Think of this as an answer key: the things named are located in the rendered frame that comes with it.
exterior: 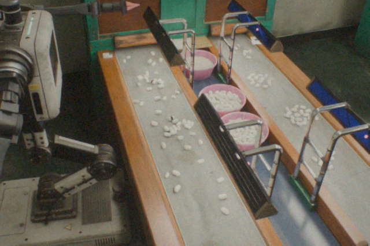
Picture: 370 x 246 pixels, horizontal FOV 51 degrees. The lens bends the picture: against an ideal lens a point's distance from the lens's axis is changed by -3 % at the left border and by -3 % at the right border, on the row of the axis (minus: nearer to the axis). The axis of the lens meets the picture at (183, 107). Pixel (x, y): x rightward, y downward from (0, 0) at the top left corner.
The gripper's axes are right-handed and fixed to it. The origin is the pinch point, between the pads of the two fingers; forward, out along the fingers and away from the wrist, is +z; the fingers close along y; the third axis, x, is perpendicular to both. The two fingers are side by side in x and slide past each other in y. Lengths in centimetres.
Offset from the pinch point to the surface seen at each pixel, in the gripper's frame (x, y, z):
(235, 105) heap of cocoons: 24, 57, 48
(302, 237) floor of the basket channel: 102, 92, 49
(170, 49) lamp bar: 28.8, 21.9, 11.5
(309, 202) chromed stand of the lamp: 90, 84, 59
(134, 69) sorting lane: -22.3, 41.2, -3.6
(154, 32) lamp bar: 3.2, 15.4, 7.7
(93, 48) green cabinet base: -45, 29, -28
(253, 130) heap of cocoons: 45, 65, 50
